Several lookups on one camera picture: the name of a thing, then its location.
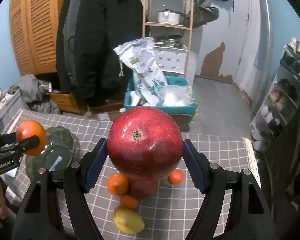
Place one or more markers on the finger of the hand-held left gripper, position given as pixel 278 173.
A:
pixel 2 138
pixel 27 143

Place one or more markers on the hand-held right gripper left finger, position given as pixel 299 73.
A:
pixel 96 165

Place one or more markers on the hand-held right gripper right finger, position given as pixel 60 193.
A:
pixel 193 166

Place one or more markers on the orange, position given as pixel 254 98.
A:
pixel 117 184
pixel 128 201
pixel 30 128
pixel 175 177

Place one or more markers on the dark glass plate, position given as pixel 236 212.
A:
pixel 58 143

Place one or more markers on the large red apple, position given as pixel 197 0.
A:
pixel 145 145

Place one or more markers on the dark red apple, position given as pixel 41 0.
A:
pixel 143 187

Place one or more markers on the yellow pear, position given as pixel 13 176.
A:
pixel 127 221

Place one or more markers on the grey checked tablecloth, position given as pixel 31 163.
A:
pixel 215 150

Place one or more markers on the grey storage bag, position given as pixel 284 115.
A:
pixel 10 110

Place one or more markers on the brown cardboard piece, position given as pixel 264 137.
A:
pixel 107 116

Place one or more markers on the grey jacket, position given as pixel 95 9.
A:
pixel 35 90

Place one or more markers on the wooden drawer box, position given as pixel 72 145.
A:
pixel 65 102

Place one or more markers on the teal cardboard box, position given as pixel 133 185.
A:
pixel 160 110

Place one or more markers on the clear plastic bags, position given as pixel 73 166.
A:
pixel 176 96

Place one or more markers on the dark cloth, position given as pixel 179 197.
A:
pixel 290 167

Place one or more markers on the rows of shoes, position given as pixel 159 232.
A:
pixel 277 100

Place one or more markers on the white patterned box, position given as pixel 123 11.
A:
pixel 172 60

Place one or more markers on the white rice bag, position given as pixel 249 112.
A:
pixel 145 65

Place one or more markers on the wooden louvered wardrobe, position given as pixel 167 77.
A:
pixel 40 30

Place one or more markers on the grey shoe rack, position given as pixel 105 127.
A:
pixel 277 80

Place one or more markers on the black coat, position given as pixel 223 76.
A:
pixel 95 42

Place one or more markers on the steel pot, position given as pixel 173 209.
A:
pixel 168 41

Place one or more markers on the silver pipe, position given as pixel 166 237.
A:
pixel 266 42

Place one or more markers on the wooden shelf rack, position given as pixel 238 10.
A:
pixel 162 24

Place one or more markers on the white pot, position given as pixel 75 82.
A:
pixel 168 17

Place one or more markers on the olive cloth bag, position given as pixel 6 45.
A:
pixel 202 12

